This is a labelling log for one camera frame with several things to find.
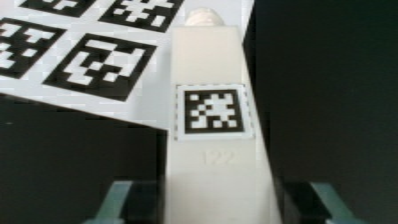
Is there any white leg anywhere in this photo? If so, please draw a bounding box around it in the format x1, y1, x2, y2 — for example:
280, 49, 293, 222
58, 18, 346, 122
165, 8, 282, 224

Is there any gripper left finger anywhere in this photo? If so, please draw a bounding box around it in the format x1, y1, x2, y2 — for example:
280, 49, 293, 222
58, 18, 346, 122
81, 181, 133, 224

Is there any fiducial marker sheet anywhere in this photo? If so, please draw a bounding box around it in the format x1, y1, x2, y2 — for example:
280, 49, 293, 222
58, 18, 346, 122
0, 0, 254, 128

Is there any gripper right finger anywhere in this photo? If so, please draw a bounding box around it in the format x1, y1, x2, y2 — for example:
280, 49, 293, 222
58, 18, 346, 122
310, 182, 362, 224

